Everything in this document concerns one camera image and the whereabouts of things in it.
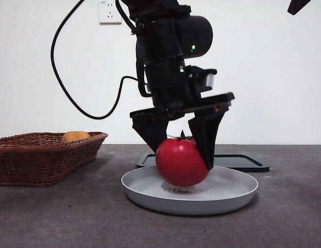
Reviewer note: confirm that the red tomato with green stem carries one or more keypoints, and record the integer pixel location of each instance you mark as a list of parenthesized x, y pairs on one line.
[(179, 162)]

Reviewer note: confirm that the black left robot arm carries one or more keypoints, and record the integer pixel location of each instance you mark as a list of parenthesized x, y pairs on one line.
[(196, 33)]

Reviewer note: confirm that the brown wicker basket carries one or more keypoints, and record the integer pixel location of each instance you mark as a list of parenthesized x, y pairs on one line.
[(33, 165)]

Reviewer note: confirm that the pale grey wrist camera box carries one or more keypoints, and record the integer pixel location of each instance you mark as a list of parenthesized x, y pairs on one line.
[(208, 78)]

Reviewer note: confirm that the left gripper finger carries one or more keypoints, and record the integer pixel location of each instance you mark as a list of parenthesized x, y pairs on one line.
[(206, 134), (152, 131)]

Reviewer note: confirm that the black rectangular tray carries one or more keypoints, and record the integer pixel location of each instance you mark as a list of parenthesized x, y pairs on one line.
[(237, 162)]

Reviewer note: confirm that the white wall socket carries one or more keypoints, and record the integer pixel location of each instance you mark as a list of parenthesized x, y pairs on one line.
[(110, 15)]

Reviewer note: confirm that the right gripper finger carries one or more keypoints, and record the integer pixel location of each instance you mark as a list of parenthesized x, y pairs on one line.
[(296, 6)]

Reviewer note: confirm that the orange round fruit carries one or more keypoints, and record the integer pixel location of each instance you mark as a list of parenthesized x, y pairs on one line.
[(75, 136)]

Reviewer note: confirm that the pale grey round plate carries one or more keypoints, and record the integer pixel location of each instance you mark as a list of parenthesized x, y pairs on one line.
[(191, 204)]

